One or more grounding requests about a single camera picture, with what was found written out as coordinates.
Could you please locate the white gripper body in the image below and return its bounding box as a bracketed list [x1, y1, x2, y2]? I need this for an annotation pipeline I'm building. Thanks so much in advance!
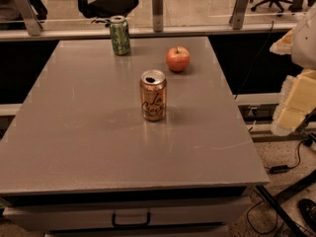
[291, 4, 316, 69]

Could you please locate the metal rail bracket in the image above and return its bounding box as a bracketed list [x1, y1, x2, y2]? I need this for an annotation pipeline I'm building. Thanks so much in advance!
[229, 0, 249, 30]
[152, 0, 163, 33]
[14, 0, 47, 37]

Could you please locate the grey drawer cabinet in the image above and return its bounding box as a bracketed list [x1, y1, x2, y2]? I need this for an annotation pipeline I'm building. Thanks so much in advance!
[2, 186, 253, 237]

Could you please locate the orange LaCroix can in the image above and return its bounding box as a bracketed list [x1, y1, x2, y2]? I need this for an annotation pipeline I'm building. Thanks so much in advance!
[139, 69, 167, 121]

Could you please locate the black floor cable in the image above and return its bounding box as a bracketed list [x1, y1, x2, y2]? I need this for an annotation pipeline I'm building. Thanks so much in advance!
[246, 138, 312, 235]

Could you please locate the black power adapter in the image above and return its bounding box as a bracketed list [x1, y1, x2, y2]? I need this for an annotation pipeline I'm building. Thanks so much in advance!
[269, 165, 290, 175]

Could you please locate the green soda can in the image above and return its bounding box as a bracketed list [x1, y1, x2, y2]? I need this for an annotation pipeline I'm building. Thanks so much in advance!
[110, 16, 130, 55]

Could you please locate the right metal rail bracket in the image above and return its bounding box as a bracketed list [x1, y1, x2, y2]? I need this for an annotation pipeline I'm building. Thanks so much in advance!
[229, 0, 249, 30]

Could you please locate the black shoe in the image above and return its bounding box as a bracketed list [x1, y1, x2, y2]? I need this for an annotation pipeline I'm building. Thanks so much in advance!
[298, 198, 316, 232]

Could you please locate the red apple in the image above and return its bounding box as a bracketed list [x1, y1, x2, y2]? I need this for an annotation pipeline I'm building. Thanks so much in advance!
[166, 46, 191, 72]

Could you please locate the left metal rail bracket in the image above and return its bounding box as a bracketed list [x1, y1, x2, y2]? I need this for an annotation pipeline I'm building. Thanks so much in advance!
[14, 0, 47, 37]

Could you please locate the black hanging cable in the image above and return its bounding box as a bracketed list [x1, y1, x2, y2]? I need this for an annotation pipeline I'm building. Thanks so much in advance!
[234, 20, 276, 101]

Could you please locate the black drawer handle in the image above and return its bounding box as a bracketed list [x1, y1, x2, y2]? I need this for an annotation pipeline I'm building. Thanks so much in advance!
[112, 212, 151, 229]

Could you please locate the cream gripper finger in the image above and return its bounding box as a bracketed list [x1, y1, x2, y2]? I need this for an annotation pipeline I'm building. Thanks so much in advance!
[271, 69, 316, 136]
[270, 29, 294, 55]

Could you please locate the middle metal rail bracket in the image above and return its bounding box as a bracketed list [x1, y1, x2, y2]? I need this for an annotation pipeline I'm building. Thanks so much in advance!
[152, 0, 163, 33]

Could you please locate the black office chair near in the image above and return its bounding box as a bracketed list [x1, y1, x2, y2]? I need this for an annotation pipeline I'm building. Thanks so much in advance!
[77, 0, 139, 18]

